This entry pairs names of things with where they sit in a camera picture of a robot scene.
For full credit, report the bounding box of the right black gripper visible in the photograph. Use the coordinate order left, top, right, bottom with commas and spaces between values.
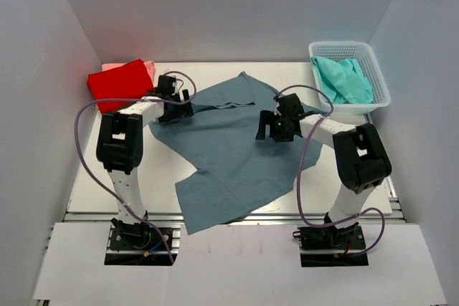
257, 110, 295, 141

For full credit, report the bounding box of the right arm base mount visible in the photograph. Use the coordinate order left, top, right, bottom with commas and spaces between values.
292, 224, 369, 268

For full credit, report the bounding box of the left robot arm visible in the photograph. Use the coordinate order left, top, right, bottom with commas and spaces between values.
96, 71, 194, 248

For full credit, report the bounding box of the grey-blue t-shirt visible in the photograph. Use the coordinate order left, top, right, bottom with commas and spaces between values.
150, 72, 322, 234

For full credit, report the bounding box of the aluminium table rail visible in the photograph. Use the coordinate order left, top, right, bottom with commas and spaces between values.
65, 115, 404, 224

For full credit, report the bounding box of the teal t-shirt in basket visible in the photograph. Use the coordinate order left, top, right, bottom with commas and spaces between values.
311, 56, 374, 105

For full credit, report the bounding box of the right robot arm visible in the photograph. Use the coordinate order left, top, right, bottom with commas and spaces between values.
255, 94, 392, 248

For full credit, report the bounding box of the folded red t-shirt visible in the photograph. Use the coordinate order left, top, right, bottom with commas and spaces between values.
87, 62, 153, 100

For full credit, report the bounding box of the folded pink t-shirt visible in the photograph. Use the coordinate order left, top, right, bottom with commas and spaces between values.
101, 59, 156, 83

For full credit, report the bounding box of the white plastic basket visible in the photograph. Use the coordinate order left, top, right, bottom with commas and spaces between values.
308, 41, 391, 115

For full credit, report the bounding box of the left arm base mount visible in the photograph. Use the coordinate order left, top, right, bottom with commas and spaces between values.
104, 218, 180, 267

